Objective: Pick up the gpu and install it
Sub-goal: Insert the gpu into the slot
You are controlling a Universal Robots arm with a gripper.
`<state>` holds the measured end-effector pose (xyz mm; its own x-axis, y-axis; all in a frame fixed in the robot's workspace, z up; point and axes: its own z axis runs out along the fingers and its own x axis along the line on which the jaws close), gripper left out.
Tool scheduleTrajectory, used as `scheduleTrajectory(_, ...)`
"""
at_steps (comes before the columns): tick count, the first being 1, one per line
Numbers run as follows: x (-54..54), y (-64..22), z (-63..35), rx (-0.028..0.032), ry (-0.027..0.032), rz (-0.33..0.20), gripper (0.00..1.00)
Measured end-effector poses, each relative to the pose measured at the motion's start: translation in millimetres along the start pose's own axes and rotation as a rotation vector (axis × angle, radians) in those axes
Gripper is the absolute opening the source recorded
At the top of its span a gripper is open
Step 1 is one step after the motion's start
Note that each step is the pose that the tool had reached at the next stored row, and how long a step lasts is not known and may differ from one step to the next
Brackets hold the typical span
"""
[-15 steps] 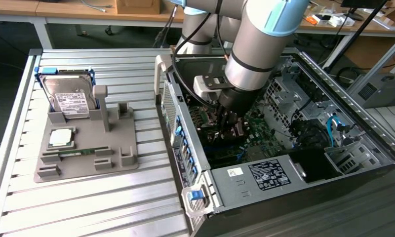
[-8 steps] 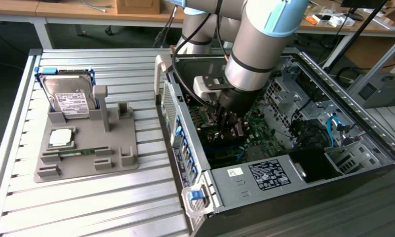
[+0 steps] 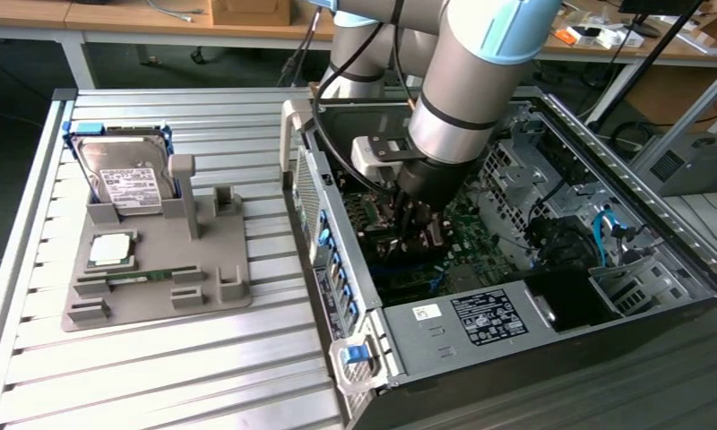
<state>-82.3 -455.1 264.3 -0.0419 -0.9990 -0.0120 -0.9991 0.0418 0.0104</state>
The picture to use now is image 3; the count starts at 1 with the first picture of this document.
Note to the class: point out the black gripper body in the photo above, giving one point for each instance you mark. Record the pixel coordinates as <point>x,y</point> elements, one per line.
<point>434,183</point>

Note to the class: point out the graphics card with metal bracket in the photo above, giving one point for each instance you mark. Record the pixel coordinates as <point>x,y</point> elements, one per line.
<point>439,233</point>

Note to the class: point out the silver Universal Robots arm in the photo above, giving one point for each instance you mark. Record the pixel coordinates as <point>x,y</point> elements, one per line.
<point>460,89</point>

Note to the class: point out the CPU socket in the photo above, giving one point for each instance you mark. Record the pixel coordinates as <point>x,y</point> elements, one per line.
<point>377,210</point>

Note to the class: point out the green motherboard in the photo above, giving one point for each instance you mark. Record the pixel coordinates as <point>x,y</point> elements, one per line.
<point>478,242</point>

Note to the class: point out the silver perforated drive cage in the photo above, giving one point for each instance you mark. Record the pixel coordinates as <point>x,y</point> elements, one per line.
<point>514,174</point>

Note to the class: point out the open black PC case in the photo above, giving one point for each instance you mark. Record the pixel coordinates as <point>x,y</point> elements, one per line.
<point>347,130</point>

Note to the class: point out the grey power supply unit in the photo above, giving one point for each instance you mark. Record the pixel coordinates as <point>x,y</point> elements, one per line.
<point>431,340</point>

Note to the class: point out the blue case latch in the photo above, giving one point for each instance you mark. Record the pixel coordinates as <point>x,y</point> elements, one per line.
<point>353,355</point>

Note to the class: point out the black plastic shroud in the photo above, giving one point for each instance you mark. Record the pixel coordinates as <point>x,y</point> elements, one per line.
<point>568,300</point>

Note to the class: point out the orange small box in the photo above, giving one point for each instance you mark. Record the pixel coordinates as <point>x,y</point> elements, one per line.
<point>570,36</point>

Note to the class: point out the grey plastic parts rack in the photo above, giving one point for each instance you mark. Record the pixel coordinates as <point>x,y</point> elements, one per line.
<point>155,251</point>

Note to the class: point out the grey equipment cabinet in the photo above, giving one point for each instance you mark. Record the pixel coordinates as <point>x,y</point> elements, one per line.
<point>699,165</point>

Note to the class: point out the white flat box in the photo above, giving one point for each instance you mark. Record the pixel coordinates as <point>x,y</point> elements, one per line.
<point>624,39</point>

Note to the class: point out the black slanted pole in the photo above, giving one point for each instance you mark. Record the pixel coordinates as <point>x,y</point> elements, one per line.
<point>651,62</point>

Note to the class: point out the green RAM stick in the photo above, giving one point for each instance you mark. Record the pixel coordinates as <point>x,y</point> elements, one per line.
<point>137,277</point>

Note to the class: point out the hard disk in blue carrier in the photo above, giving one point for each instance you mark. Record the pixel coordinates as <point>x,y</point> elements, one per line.
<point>125,179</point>

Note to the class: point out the brown cardboard box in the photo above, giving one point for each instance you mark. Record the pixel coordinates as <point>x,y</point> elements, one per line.
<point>248,11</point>

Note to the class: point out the silver CPU chip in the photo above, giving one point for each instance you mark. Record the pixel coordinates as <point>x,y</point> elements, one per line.
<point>112,250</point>

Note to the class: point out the black monitor with stand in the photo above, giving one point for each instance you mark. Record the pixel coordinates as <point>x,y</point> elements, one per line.
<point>646,22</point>

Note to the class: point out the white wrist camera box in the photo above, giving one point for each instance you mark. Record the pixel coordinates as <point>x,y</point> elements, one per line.
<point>376,157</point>

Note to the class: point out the grey disk bay bracket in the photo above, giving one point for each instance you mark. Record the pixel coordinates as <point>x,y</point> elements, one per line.
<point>634,286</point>

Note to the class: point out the wooden desk with white frame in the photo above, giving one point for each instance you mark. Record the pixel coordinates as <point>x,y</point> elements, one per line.
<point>36,18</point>

